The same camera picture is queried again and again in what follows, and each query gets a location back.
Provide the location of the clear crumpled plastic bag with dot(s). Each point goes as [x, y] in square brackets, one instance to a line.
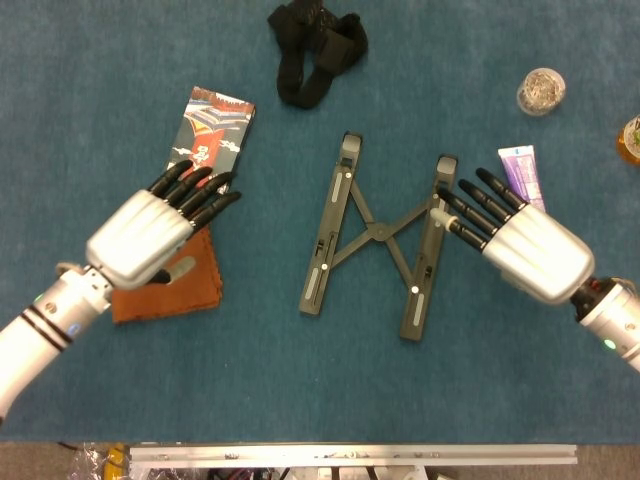
[87, 462]

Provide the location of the dark box with red band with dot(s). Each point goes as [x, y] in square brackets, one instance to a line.
[215, 125]

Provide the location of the black folding laptop stand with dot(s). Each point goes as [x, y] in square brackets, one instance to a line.
[380, 232]

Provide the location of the orange folded cloth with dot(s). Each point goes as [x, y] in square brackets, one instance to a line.
[200, 290]

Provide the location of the small yellow object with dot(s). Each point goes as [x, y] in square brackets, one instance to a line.
[116, 457]

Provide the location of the aluminium profile rail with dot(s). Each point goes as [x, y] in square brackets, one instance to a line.
[350, 456]

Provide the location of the amber tea bottle green label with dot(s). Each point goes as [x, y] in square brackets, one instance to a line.
[631, 140]

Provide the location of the purple white toothpaste tube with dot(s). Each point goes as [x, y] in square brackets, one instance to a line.
[525, 170]

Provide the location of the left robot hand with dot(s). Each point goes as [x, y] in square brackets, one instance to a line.
[140, 237]

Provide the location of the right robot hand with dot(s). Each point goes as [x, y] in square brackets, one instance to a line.
[542, 255]

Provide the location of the teal felt table cover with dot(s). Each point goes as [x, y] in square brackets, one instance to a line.
[320, 390]

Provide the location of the clear jar of paper clips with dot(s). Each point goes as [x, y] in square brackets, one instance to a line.
[541, 92]

